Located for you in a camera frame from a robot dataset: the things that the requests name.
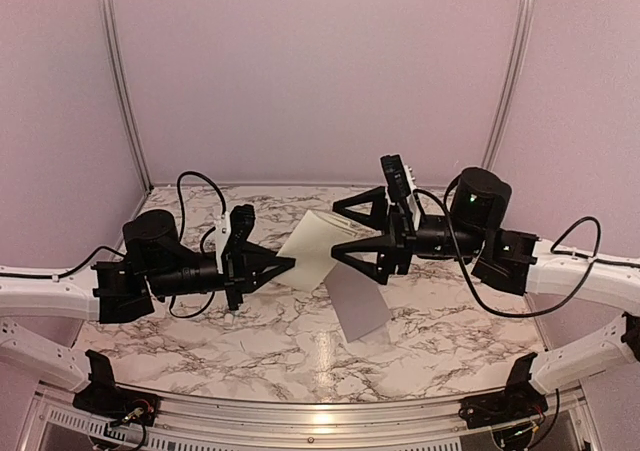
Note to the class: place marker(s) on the front aluminium rail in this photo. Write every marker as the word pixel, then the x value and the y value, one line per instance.
pixel 186 422

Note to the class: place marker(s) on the left aluminium frame post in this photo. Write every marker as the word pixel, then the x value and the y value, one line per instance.
pixel 108 16

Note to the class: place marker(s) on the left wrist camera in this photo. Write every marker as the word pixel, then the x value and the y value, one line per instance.
pixel 223 238

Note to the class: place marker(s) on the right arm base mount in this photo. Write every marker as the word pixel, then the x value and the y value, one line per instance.
pixel 515 413

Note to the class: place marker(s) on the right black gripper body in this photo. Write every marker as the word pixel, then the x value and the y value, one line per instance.
pixel 402 225

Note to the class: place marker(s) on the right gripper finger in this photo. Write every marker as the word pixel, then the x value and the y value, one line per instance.
pixel 375 257
pixel 368 208

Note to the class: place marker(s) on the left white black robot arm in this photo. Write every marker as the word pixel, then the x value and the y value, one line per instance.
pixel 155 266

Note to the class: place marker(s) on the right aluminium frame post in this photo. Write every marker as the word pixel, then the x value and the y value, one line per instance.
pixel 514 66

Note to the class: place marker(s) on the grey envelope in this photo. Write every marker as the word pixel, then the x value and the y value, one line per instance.
pixel 357 302

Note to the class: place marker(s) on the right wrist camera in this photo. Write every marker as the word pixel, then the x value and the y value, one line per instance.
pixel 400 187

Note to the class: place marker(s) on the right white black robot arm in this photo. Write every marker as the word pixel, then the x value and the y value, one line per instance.
pixel 521 263

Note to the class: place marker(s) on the aluminium frame post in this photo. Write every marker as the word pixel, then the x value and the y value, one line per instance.
pixel 514 66
pixel 108 16

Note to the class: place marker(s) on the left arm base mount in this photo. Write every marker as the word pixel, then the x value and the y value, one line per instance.
pixel 122 406

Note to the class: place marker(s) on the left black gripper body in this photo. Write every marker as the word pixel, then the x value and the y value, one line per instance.
pixel 233 273

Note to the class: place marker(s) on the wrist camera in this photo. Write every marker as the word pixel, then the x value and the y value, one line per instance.
pixel 400 187
pixel 223 238

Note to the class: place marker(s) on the cream paper letter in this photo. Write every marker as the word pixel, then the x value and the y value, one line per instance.
pixel 310 244

